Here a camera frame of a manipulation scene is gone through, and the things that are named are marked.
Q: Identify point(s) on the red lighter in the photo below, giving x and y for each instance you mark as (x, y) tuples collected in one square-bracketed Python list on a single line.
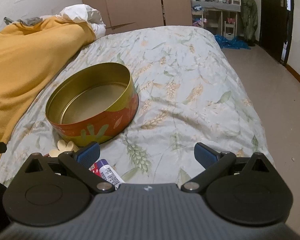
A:
[(94, 168)]

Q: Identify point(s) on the white pillow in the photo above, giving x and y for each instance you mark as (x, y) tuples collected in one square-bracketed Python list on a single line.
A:
[(81, 13)]

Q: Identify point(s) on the white tube purple cap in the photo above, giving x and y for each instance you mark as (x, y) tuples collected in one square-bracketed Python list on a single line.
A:
[(109, 174)]

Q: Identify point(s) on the cream flower hair clip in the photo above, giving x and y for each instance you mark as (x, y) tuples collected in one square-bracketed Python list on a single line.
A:
[(62, 147)]

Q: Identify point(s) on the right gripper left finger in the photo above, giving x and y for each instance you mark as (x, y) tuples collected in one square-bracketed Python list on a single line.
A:
[(77, 165)]

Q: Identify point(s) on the dark door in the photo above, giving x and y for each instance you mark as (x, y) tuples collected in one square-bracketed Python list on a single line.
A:
[(276, 28)]

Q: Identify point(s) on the yellow blanket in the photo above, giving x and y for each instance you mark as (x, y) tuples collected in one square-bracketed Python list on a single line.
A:
[(30, 57)]

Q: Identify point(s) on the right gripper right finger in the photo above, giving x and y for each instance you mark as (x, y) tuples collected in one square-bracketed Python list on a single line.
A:
[(216, 165)]

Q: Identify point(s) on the round decorated tin box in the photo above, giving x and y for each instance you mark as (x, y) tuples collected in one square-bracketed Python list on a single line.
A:
[(95, 104)]

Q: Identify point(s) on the brown wardrobe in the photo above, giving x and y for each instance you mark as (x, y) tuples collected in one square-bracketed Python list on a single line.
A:
[(126, 15)]

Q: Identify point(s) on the blue plastic bag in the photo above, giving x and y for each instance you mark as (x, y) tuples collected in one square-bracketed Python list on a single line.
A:
[(235, 43)]

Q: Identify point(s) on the green hanging jacket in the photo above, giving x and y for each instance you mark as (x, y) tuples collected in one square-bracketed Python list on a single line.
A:
[(249, 16)]

